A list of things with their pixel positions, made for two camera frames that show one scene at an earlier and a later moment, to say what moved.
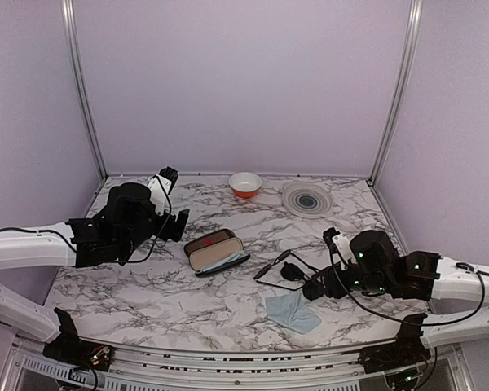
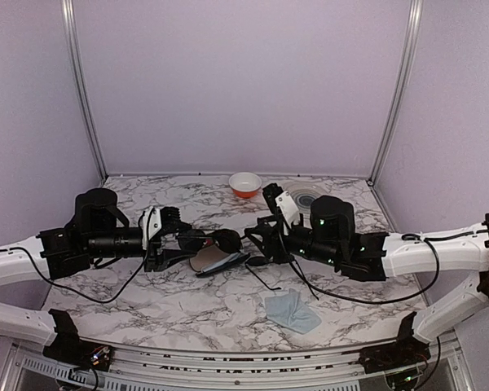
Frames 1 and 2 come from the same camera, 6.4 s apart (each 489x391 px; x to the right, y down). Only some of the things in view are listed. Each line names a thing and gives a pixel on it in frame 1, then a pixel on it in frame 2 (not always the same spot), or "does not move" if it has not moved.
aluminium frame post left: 82,84 does not move
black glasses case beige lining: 206,253 does not move
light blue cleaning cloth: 292,311 does not move
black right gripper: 332,289 to 274,239
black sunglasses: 312,289 to 228,239
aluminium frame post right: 405,72 does not move
